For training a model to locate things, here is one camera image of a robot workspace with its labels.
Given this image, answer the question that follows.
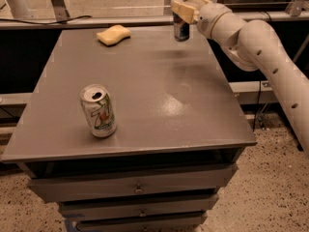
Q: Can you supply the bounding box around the white green 7up can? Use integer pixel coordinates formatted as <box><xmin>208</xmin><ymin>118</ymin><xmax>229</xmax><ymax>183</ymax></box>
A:
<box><xmin>80</xmin><ymin>84</ymin><xmax>117</xmax><ymax>138</ymax></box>

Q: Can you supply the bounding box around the top grey drawer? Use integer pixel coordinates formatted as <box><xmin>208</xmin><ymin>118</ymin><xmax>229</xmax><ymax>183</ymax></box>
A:
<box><xmin>29</xmin><ymin>163</ymin><xmax>238</xmax><ymax>202</ymax></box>

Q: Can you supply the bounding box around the grey drawer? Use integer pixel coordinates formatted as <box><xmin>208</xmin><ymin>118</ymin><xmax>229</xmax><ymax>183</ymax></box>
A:
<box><xmin>59</xmin><ymin>192</ymin><xmax>218</xmax><ymax>221</ymax></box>
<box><xmin>76</xmin><ymin>212</ymin><xmax>206</xmax><ymax>232</ymax></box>
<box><xmin>29</xmin><ymin>163</ymin><xmax>238</xmax><ymax>202</ymax></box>

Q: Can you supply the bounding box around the white pipe top left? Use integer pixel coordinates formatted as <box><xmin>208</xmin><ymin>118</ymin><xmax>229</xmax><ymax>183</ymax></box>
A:
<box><xmin>5</xmin><ymin>0</ymin><xmax>33</xmax><ymax>19</ymax></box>

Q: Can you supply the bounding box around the grey metal rail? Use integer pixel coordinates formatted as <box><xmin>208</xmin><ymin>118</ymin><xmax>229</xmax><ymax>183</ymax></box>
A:
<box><xmin>0</xmin><ymin>11</ymin><xmax>309</xmax><ymax>30</ymax></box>

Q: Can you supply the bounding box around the yellow sponge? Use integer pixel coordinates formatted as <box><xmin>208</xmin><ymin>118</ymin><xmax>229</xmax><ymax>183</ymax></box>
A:
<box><xmin>97</xmin><ymin>25</ymin><xmax>131</xmax><ymax>46</ymax></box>

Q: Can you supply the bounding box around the bottom grey drawer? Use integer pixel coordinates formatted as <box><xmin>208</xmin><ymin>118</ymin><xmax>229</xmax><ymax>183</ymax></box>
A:
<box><xmin>76</xmin><ymin>212</ymin><xmax>206</xmax><ymax>232</ymax></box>

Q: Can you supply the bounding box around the middle grey drawer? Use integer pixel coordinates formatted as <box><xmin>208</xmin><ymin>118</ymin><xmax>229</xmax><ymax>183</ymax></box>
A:
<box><xmin>59</xmin><ymin>192</ymin><xmax>218</xmax><ymax>221</ymax></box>

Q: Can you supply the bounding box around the grey drawer cabinet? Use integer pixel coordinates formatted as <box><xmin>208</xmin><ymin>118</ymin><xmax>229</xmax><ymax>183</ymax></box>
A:
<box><xmin>0</xmin><ymin>24</ymin><xmax>258</xmax><ymax>232</ymax></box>

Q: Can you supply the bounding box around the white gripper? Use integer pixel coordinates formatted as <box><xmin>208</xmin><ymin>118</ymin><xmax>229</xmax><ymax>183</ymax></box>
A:
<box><xmin>171</xmin><ymin>0</ymin><xmax>246</xmax><ymax>39</ymax></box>

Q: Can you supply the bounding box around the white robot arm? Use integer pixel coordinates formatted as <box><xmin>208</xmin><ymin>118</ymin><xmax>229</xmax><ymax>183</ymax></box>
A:
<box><xmin>171</xmin><ymin>0</ymin><xmax>309</xmax><ymax>152</ymax></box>

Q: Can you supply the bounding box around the blue silver redbull can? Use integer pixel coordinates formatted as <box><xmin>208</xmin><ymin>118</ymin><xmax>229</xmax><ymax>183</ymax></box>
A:
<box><xmin>172</xmin><ymin>0</ymin><xmax>189</xmax><ymax>42</ymax></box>

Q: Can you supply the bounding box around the black cable on rail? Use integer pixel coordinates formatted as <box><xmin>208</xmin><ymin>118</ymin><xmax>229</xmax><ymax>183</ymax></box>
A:
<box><xmin>0</xmin><ymin>14</ymin><xmax>93</xmax><ymax>26</ymax></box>

